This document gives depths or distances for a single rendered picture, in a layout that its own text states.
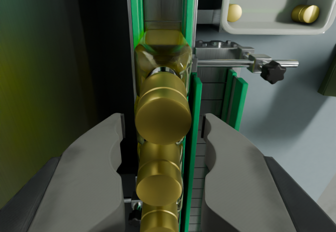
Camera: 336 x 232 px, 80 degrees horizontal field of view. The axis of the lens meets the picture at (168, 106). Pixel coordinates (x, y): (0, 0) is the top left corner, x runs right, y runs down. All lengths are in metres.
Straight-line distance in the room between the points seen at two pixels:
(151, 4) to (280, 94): 0.43
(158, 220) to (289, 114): 0.57
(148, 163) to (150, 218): 0.06
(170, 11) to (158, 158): 0.28
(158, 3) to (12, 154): 0.30
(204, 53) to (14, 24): 0.29
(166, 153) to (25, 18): 0.17
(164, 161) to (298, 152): 0.68
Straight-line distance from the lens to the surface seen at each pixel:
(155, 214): 0.20
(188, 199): 0.49
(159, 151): 0.16
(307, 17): 0.54
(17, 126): 0.21
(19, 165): 0.22
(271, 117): 0.68
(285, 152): 0.78
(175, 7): 0.38
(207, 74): 0.41
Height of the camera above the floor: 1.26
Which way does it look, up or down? 63 degrees down
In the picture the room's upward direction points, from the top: 177 degrees clockwise
